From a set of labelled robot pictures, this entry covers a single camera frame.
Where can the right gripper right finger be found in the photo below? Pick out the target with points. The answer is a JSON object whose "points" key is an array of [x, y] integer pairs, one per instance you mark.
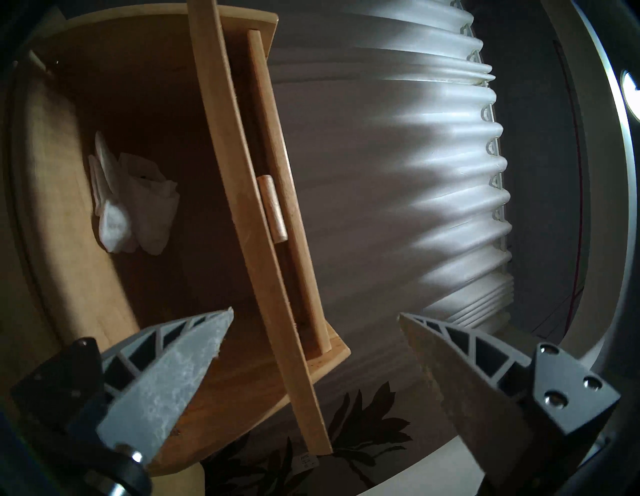
{"points": [[470, 395]]}

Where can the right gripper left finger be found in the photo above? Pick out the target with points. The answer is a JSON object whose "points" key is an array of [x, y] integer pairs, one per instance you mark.
{"points": [[155, 395]]}

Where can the white sock bundle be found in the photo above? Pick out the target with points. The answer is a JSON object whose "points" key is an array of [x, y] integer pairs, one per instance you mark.
{"points": [[140, 205]]}

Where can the wooden door peg knob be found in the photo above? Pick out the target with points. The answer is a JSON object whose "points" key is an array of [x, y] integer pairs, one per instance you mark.
{"points": [[272, 210]]}

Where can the wooden door with ribbed glass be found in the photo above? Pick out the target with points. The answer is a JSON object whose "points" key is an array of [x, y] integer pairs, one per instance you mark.
{"points": [[235, 175]]}

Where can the tall dark leafy plant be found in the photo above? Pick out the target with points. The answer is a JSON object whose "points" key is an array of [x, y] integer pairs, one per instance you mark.
{"points": [[370, 425]]}

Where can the wooden cabinet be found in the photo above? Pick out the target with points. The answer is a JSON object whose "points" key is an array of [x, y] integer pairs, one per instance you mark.
{"points": [[75, 280]]}

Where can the white plant label tag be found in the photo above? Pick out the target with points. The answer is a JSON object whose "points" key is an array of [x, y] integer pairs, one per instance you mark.
{"points": [[306, 462]]}

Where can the grey pleated curtain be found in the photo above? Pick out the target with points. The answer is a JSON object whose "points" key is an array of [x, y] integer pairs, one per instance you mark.
{"points": [[390, 150]]}

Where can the round ceiling light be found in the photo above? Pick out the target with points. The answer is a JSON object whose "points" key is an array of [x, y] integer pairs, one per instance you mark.
{"points": [[631, 95]]}

